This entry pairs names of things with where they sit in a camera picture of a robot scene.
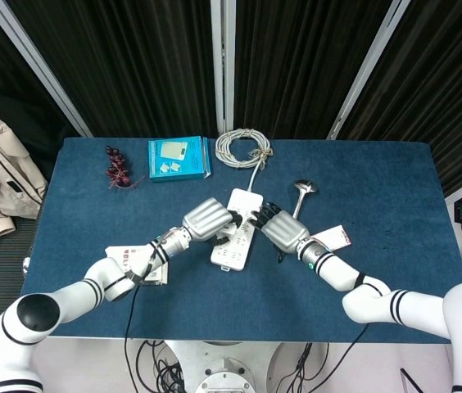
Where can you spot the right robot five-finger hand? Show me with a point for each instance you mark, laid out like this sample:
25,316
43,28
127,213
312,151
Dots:
284,231

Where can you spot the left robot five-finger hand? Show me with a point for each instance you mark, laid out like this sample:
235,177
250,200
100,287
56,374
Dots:
206,219

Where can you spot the white power strip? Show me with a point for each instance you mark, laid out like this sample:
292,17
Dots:
231,256

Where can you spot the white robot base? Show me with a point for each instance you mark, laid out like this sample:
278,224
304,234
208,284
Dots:
225,368

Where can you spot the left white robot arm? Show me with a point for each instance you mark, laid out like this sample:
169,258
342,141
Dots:
71,294

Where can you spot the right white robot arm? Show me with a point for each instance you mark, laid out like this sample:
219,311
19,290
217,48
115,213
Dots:
411,307

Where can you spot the pink-edged card pack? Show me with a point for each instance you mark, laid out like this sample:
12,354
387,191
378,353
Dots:
335,237

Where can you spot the blue kitchen scale box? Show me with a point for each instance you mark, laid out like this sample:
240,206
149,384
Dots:
178,161

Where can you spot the white printed booklet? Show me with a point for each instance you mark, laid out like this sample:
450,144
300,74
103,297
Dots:
122,253

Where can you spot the blue table cloth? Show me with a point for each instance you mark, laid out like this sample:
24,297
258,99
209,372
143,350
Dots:
231,307

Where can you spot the dark red grape bunch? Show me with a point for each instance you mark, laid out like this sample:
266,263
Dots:
116,165

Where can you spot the black garment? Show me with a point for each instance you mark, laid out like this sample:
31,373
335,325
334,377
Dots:
38,123

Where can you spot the white partition post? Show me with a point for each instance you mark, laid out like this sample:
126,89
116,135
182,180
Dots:
38,65
223,65
368,65

